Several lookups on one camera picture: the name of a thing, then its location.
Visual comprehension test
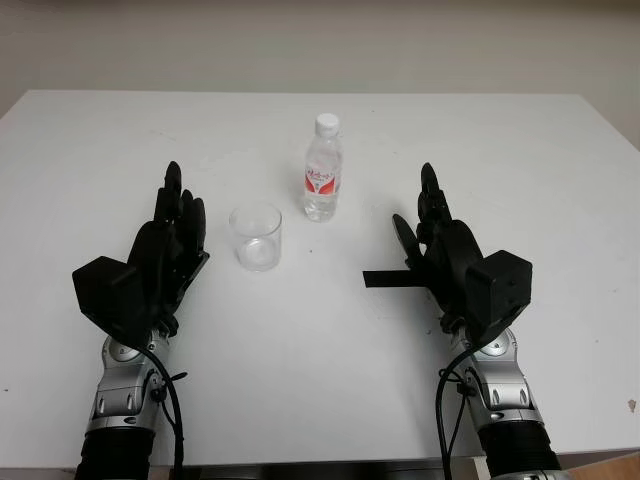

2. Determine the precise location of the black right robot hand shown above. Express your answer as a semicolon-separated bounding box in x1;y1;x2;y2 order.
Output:
392;162;484;342

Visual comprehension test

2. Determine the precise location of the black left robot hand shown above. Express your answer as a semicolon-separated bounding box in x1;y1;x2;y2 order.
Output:
127;160;211;341

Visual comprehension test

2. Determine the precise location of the clear red-label water bottle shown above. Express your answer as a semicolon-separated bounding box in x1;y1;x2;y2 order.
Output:
302;113;344;222

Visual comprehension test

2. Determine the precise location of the clear plastic cup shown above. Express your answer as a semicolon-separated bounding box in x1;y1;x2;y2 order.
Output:
228;201;283;273

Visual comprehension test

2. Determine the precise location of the black tape strip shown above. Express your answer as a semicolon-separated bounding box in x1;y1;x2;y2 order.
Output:
362;269;417;290

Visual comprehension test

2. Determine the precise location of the dark robot torso edge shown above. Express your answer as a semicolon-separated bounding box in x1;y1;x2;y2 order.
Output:
154;464;484;480

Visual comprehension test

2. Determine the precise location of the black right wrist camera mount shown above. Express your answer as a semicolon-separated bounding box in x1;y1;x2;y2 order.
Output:
463;249;533;347

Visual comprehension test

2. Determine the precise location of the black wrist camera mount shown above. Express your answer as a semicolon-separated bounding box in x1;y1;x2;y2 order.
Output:
71;255;152;347
463;249;533;347

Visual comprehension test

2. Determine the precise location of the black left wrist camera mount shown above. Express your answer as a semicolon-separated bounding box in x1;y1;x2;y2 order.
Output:
71;255;152;347

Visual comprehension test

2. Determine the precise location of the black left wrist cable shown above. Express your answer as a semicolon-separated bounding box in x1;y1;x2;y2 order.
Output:
133;343;189;480

